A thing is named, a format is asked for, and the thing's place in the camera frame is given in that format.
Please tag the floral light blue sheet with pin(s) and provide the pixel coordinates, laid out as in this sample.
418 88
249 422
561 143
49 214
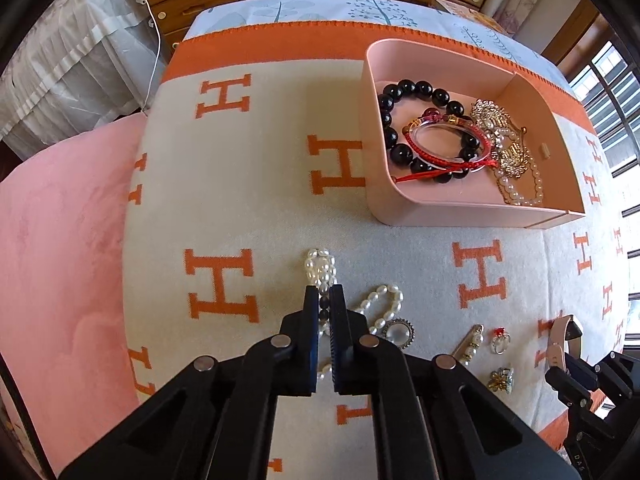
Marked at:
320 10

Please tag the orange and cream patterned blanket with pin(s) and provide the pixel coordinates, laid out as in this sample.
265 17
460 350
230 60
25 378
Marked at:
250 185

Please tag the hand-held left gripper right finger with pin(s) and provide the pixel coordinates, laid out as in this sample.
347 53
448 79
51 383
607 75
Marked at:
337 345

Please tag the dark window frame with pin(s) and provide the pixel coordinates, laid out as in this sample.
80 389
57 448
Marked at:
607 75

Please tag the white pleated fabric cover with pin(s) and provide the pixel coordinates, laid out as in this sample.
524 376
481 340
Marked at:
65 60

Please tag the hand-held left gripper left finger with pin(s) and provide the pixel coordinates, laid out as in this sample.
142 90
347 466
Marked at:
313 345

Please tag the rhinestone brooch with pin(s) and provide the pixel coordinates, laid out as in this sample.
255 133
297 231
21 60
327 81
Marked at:
487 112

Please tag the pink jewelry box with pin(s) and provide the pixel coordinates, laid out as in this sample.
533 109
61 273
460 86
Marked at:
385 200

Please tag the pink bed sheet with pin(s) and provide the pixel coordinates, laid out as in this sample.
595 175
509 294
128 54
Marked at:
60 270

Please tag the gold flower brooch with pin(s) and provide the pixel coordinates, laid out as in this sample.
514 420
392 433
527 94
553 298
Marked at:
501 379

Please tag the clear glass bangle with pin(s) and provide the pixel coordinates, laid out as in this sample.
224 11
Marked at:
470 157

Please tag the gold beaded pin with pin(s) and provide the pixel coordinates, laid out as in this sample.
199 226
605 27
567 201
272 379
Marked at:
470 342

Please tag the round silver brooch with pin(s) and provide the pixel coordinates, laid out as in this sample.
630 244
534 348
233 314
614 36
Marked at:
399 333

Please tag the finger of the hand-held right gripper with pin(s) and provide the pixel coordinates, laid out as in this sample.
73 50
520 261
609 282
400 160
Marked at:
570 385
617 372

